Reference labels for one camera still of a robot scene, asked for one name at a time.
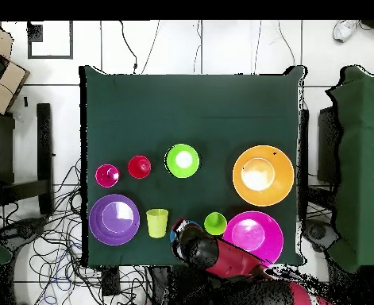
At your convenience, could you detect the dark green tablecloth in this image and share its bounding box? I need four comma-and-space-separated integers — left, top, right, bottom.
79, 65, 307, 268

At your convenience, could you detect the lime green cup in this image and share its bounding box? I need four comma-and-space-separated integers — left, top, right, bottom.
203, 211, 228, 237

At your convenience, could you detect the black power adapter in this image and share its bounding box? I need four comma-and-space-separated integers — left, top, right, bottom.
101, 268, 121, 296

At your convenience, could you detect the large pink bowl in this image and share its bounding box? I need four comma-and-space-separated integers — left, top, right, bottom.
222, 210, 285, 267

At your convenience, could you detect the blue bowl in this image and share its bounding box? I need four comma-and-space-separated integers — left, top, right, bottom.
169, 219, 203, 244

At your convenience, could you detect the tangle of floor cables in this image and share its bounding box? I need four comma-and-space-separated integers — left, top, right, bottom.
0, 156, 172, 305

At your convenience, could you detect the thin grey cable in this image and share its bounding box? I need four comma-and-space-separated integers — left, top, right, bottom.
141, 20, 160, 75

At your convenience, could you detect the large orange bowl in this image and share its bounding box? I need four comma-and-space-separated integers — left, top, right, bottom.
232, 145, 295, 207

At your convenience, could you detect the yellow cup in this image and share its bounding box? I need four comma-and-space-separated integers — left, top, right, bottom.
145, 208, 169, 239

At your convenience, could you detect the red cup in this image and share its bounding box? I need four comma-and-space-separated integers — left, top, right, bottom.
127, 154, 152, 180

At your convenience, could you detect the black box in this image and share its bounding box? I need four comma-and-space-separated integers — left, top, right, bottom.
316, 106, 344, 185

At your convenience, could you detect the black chair frame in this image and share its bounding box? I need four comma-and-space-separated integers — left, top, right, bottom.
0, 102, 55, 217

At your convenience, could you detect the small green bowl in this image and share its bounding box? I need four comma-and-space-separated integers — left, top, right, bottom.
164, 143, 201, 180

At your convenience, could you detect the black cable with plug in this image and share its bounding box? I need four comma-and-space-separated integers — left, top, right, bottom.
118, 20, 139, 75

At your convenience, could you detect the magenta cup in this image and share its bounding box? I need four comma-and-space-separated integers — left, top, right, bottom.
94, 164, 121, 189

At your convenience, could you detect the purple bowl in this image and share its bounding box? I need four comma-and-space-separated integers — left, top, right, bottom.
88, 194, 141, 246

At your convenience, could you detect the white shoe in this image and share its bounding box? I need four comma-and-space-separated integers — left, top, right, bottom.
332, 19, 361, 43

